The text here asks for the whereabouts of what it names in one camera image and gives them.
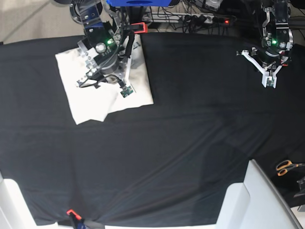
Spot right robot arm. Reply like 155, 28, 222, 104
70, 0, 135, 98

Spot white table frame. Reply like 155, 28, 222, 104
215, 159, 302, 229
0, 177, 58, 229

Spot black table cloth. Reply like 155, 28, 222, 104
0, 33, 305, 227

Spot white T-shirt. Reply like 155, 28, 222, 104
55, 34, 153, 125

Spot orange handled scissors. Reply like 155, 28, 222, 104
275, 160, 305, 177

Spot white table frame right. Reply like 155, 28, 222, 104
215, 159, 302, 229

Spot orange black clamp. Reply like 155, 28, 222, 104
66, 209, 84, 229
124, 22, 148, 34

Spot white table frame left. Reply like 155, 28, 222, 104
0, 177, 58, 229

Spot black object right edge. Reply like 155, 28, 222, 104
294, 177, 305, 198

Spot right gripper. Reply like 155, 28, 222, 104
76, 56, 135, 98

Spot white power strip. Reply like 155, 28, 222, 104
142, 12, 214, 24

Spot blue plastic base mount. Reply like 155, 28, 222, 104
106, 0, 171, 7

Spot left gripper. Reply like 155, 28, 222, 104
236, 47, 291, 88

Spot orange black clamp bottom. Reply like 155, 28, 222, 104
66, 209, 84, 229

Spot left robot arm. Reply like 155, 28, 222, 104
236, 0, 294, 88

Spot orange black clamp top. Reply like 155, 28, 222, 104
124, 22, 148, 34

